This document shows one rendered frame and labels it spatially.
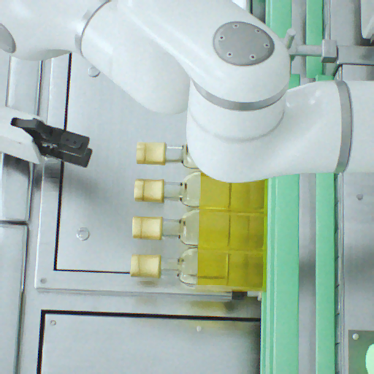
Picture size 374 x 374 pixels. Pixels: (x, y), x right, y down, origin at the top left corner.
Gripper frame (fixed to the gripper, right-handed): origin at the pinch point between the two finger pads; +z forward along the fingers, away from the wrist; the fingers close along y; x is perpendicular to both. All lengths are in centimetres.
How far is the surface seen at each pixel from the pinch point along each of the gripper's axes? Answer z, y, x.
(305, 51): 28.7, 15.7, 18.6
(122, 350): 14.6, -16.8, -25.1
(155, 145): 11.4, 1.5, 3.7
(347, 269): 41.9, 14.9, -9.5
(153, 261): 16.2, 1.1, -13.2
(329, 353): 42.6, 12.9, -20.4
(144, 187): 11.7, 1.5, -3.0
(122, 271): 11.0, -13.1, -13.5
